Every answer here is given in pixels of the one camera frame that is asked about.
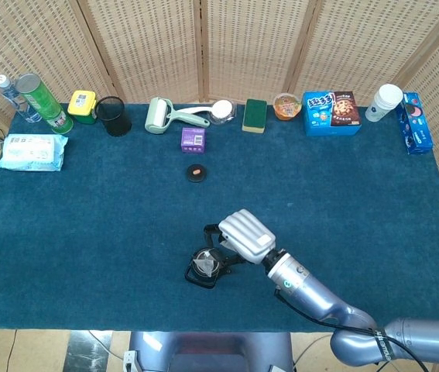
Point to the stack of white paper cups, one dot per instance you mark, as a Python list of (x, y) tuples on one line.
[(382, 102)]

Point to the pale green lint roller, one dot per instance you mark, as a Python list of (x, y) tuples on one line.
[(157, 116)]

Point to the white bracket on robot base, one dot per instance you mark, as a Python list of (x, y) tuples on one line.
[(130, 360)]

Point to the black mesh pen holder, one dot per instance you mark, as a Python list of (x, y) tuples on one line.
[(115, 120)]

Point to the small black round lid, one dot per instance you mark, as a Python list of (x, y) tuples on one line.
[(197, 176)]

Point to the clear plastic water bottle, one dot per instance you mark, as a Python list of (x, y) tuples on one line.
[(10, 93)]

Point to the green and yellow sponge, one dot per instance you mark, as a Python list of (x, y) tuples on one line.
[(254, 115)]

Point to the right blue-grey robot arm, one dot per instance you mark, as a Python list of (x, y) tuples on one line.
[(319, 298)]

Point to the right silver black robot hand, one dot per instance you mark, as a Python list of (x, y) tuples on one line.
[(246, 236)]

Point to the blue and brown cookie box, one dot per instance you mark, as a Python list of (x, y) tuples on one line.
[(331, 114)]

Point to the small purple box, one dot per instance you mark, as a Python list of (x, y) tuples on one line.
[(193, 140)]

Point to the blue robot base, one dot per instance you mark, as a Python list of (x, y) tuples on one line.
[(211, 352)]

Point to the blue carpet table cover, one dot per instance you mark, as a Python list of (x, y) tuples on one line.
[(87, 232)]

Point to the orange jelly cup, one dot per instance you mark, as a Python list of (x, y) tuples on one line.
[(287, 106)]

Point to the woven bamboo folding screen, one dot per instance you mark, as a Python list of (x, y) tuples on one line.
[(242, 46)]

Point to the green container with yellow lid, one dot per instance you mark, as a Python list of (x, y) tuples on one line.
[(81, 106)]

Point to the light blue wet wipes pack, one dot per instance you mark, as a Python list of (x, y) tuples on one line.
[(31, 153)]

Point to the dark blue cookie box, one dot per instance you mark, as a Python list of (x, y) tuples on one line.
[(416, 124)]

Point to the tall green cylindrical can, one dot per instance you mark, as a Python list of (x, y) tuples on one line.
[(45, 102)]

